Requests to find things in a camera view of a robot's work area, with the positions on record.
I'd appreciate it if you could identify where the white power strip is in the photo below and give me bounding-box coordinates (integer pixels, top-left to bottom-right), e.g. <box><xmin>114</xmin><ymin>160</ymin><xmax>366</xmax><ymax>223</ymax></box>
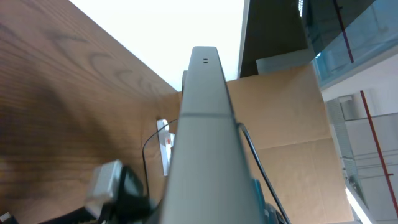
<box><xmin>157</xmin><ymin>119</ymin><xmax>175</xmax><ymax>176</ymax></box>

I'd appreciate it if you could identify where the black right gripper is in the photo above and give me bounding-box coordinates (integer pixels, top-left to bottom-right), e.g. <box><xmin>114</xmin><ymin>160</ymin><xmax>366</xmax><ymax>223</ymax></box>
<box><xmin>43</xmin><ymin>166</ymin><xmax>160</xmax><ymax>224</ymax></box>

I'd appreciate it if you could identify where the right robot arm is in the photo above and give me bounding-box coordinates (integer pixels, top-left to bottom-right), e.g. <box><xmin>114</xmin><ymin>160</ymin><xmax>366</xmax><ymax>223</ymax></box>
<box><xmin>48</xmin><ymin>162</ymin><xmax>285</xmax><ymax>223</ymax></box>

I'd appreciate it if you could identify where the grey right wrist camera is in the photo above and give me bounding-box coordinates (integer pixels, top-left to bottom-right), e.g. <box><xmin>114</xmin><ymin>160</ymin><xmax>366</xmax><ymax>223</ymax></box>
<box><xmin>85</xmin><ymin>159</ymin><xmax>123</xmax><ymax>219</ymax></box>

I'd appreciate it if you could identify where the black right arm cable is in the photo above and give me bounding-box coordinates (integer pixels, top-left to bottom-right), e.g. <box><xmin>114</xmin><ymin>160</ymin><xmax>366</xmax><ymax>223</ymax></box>
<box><xmin>238</xmin><ymin>123</ymin><xmax>292</xmax><ymax>224</ymax></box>

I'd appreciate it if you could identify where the black USB charging cable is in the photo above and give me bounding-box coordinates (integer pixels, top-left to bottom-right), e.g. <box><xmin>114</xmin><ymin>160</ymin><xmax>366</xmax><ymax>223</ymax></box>
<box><xmin>141</xmin><ymin>119</ymin><xmax>178</xmax><ymax>200</ymax></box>

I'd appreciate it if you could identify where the brown cardboard panel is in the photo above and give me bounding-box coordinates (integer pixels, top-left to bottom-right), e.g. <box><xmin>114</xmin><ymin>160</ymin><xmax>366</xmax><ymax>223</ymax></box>
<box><xmin>227</xmin><ymin>65</ymin><xmax>353</xmax><ymax>223</ymax></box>

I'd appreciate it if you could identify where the red vertical pole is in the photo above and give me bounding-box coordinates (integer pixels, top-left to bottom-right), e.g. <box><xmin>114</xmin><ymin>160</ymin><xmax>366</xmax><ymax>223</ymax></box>
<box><xmin>333</xmin><ymin>1</ymin><xmax>397</xmax><ymax>221</ymax></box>

